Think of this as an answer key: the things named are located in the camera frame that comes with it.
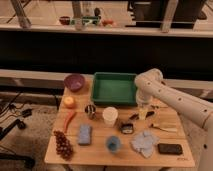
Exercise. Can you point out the small metal cup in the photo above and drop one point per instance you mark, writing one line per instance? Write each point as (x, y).
(90, 110)

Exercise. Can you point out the green plastic tray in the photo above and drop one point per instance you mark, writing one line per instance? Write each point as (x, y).
(114, 89)

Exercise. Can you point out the bunch of dark grapes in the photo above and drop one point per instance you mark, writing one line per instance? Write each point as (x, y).
(63, 146)

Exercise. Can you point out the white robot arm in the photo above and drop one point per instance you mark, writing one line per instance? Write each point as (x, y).
(200, 112)

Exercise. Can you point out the apple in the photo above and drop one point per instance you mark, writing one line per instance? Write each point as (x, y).
(69, 102)

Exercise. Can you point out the purple bowl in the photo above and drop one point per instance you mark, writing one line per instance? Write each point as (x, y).
(74, 82)

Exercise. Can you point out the metal fork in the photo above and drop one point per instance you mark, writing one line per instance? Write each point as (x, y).
(157, 107)

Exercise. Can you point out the blue sponge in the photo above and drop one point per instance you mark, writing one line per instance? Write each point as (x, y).
(84, 135)

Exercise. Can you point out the blue plastic cup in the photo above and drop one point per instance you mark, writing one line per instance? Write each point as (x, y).
(113, 144)

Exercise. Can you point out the orange carrot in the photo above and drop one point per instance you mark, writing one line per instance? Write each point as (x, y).
(68, 119)

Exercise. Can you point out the black dish brush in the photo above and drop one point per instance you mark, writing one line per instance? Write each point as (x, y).
(128, 127)

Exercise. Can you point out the wooden handled knife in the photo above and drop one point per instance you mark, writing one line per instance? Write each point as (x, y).
(163, 127)

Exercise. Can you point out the white paper cup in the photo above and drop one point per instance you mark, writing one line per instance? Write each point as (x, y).
(110, 115)

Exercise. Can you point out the light blue cloth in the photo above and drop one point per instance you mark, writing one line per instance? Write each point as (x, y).
(143, 143)

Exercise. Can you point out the black rectangular block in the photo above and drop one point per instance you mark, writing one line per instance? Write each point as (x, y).
(171, 149)

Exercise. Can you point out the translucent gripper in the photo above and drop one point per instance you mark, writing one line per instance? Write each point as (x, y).
(143, 109)

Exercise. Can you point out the black office chair base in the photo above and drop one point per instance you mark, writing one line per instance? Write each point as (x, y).
(29, 162)

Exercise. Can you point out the wooden table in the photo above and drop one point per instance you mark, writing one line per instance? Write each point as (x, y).
(97, 153)

